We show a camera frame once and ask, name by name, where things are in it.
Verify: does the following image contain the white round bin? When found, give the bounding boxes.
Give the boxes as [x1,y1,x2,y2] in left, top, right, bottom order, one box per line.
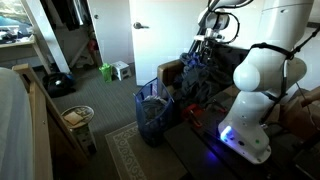
[60,105,98,157]

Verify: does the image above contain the black bar clamp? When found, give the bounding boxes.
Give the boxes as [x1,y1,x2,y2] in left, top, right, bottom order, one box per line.
[204,99,228,114]

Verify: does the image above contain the tan notebook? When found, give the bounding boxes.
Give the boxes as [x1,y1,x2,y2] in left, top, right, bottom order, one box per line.
[63,111,84,126]

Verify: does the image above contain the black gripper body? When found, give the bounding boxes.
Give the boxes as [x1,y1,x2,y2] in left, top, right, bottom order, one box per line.
[199,39,217,55]

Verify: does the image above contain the white closet door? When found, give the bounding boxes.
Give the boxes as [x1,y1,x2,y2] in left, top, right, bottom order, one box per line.
[87,0,134,65]

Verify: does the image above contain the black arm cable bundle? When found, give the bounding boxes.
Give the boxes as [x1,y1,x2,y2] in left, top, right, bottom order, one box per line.
[213,0,320,125]

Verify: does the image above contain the white step stool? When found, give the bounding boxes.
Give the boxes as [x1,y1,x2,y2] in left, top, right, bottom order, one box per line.
[110,60,132,82]

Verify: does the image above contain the white mattress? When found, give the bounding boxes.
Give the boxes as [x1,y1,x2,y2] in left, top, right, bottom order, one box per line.
[0,66,36,180]

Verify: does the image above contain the black garment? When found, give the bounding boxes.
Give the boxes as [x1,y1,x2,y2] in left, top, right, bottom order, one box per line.
[213,43,254,84]

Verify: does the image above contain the red bag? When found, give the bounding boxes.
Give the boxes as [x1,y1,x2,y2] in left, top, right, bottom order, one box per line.
[87,38,100,53]

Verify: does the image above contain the red orange garment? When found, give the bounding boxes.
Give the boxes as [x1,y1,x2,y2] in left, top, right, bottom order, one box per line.
[181,103,205,128]

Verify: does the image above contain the brown cardboard box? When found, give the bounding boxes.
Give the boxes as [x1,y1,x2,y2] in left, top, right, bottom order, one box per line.
[279,87,320,141]

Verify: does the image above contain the green bag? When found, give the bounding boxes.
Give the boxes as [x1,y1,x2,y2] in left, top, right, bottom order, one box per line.
[98,62,114,83]

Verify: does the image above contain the blue purple cloth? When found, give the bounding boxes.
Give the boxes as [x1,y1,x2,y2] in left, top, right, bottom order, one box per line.
[179,51,209,69]

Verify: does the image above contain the computer monitor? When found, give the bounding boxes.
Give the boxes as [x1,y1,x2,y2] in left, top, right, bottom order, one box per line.
[0,0,33,29]

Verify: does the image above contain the wooden desk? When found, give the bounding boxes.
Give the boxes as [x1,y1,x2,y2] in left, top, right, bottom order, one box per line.
[0,34,53,74]

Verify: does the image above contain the grey patterned rug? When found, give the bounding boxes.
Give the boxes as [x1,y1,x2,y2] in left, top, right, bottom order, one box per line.
[104,120,189,180]

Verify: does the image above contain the hanging dark clothes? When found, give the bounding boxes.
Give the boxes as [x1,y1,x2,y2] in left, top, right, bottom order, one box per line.
[39,0,91,32]

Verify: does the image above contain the grey clothes in bag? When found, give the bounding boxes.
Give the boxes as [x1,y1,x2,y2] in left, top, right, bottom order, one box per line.
[141,94,168,124]

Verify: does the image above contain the dark grey hoodie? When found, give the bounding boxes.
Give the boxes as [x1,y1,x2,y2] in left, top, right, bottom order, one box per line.
[173,63,234,109]

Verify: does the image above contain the wooden bed frame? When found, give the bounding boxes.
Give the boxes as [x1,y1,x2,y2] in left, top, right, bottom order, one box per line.
[11,63,89,180]

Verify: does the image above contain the black backpack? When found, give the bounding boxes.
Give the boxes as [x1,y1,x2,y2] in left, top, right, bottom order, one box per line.
[41,71,77,98]

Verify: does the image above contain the black robot platform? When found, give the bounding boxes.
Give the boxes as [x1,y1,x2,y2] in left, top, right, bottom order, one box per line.
[163,99,320,180]

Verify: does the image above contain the metal door lever handle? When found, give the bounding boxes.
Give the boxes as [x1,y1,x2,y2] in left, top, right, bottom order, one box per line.
[133,21,150,30]

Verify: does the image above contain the blue mesh laundry bag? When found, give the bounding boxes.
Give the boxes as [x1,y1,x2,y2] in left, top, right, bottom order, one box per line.
[134,77,176,148]

